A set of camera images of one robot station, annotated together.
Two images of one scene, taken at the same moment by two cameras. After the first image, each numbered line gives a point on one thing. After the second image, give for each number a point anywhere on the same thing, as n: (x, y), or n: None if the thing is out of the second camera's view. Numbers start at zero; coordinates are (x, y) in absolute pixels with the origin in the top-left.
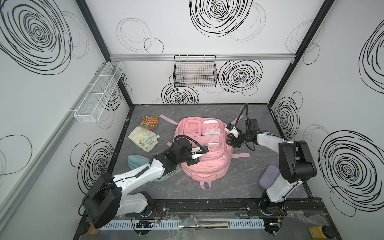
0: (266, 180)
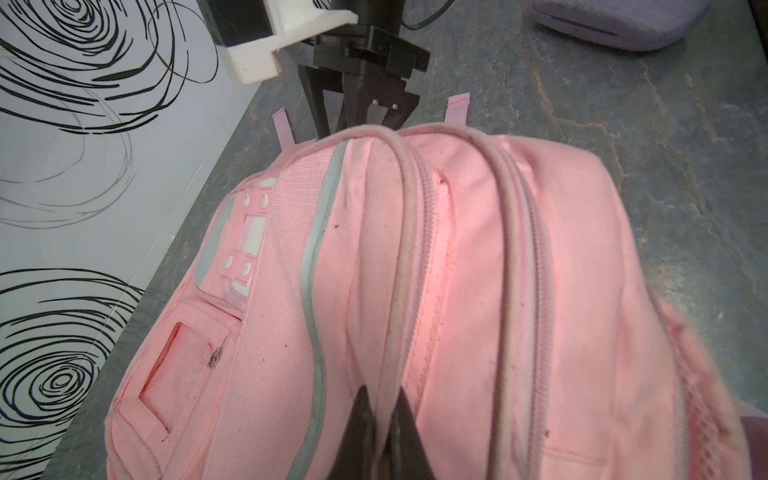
0: (620, 24)
